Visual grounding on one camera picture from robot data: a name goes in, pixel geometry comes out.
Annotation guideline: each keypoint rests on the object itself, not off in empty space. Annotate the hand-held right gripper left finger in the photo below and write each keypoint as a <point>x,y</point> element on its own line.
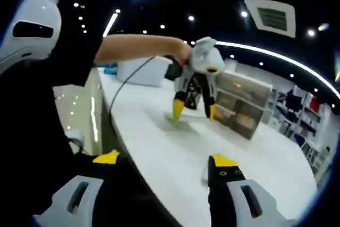
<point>57,203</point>

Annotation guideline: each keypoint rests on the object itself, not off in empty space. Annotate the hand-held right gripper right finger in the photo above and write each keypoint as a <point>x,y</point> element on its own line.
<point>223,184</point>

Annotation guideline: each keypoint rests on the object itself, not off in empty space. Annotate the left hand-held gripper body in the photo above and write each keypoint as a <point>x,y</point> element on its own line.
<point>204,57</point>

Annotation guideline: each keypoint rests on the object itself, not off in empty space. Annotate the white desk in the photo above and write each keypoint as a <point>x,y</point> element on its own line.
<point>172,163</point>

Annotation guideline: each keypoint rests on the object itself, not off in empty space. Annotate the person's left hand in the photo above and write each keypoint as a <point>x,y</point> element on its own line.
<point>186,53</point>

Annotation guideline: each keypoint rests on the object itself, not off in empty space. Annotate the black mesh pen holder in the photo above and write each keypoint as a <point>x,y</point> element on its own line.
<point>192,94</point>

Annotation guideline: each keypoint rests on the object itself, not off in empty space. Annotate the curved ceiling light strip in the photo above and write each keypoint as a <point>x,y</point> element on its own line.
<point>239,47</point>

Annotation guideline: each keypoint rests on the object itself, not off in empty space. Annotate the white cabinet with brown drawers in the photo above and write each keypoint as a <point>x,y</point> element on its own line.
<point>247,104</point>

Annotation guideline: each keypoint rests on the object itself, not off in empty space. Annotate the white plastic storage box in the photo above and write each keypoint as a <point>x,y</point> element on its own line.
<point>143,74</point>

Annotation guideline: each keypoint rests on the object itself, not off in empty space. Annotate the ceiling air conditioner vent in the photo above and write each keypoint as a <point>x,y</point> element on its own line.
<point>251,6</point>

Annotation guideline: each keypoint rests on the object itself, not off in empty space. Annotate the teal blue object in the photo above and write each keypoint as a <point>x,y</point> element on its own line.
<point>110,69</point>

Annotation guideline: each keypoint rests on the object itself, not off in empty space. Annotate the black monitor by shelves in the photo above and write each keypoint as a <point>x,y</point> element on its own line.
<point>293,103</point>

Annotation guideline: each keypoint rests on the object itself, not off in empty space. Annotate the white storage shelves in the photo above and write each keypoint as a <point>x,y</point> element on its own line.
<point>310,120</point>

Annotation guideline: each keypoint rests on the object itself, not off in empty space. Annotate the white chest-worn device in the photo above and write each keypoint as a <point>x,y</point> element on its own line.
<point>32,9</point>

